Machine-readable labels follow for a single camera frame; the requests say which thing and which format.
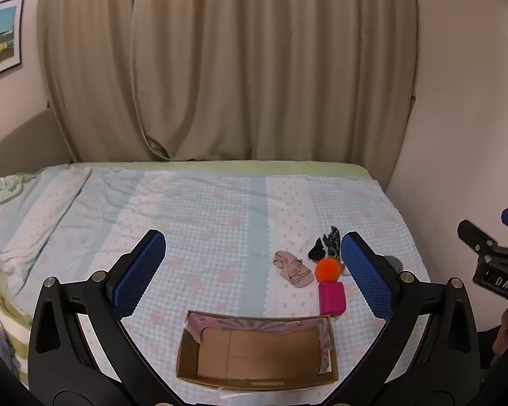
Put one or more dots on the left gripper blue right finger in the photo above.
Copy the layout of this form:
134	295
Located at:
372	274

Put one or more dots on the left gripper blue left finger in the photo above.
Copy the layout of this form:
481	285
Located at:
133	272

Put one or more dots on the magenta soft pouch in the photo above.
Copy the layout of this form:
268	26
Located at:
332	298

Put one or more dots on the black white patterned cloth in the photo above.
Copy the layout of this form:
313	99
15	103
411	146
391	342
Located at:
332	243

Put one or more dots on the cardboard box with pink lining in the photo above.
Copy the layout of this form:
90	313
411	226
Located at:
257	354

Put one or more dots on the blue checkered bed sheet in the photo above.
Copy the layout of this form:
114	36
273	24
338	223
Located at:
222	231

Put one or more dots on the pillow with blue cover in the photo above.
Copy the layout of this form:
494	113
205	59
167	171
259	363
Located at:
31	206

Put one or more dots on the grey upholstered headboard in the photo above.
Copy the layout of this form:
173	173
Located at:
33	146

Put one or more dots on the beige curtain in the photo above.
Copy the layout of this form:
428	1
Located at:
230	79

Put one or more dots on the framed wall picture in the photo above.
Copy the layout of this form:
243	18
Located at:
11	15

